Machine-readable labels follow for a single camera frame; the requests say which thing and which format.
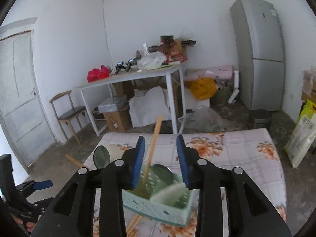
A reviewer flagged bundle of wooden chopsticks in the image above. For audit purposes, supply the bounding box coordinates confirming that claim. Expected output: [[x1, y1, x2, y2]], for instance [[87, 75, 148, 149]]
[[126, 115, 163, 236]]

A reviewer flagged green ceramic cup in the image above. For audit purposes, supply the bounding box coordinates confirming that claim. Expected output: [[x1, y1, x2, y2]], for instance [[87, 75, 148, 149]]
[[93, 144, 123, 169]]

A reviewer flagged mint green utensil basket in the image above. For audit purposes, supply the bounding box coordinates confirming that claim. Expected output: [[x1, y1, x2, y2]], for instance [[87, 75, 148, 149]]
[[122, 164, 193, 227]]

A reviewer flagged metal spoon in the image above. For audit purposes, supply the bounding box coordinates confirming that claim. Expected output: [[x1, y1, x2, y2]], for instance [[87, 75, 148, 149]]
[[151, 164, 174, 185]]

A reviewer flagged person's left hand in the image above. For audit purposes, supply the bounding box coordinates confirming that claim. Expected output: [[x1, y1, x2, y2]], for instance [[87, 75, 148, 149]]
[[11, 214, 36, 233]]

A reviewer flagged floral tablecloth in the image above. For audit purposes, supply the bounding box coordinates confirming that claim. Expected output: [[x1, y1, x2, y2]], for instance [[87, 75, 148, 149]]
[[93, 128, 287, 236]]

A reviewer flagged wooden chair black seat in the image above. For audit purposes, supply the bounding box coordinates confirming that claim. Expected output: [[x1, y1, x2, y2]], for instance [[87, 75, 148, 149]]
[[49, 90, 86, 145]]

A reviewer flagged white door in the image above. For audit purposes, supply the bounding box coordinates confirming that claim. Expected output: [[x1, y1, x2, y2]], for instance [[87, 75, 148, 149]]
[[1, 31, 56, 166]]

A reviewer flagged green yellow rice bag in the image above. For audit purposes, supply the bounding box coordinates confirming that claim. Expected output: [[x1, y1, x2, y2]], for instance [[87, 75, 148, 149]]
[[284, 100, 315, 168]]

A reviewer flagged cardboard box under table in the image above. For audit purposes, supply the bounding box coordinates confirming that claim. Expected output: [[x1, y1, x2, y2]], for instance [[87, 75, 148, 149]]
[[103, 104, 132, 133]]

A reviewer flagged small grey trash bin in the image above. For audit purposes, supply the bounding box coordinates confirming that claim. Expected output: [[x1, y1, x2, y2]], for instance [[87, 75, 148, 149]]
[[248, 109, 272, 130]]

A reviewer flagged white sack under table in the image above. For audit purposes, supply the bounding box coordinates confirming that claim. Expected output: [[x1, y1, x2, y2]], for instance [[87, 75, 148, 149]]
[[129, 86, 171, 128]]

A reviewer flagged red plastic bag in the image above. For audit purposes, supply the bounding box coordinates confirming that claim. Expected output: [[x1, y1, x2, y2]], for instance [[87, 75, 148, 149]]
[[87, 65, 111, 82]]

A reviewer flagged white side table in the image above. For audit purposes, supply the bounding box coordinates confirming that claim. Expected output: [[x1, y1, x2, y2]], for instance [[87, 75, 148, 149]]
[[74, 63, 187, 136]]

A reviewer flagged clear plastic bag on table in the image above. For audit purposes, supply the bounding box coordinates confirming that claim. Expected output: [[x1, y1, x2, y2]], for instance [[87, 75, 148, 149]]
[[137, 51, 166, 71]]

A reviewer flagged grey refrigerator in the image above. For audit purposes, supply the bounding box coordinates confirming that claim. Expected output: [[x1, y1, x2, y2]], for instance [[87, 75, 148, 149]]
[[230, 0, 285, 111]]

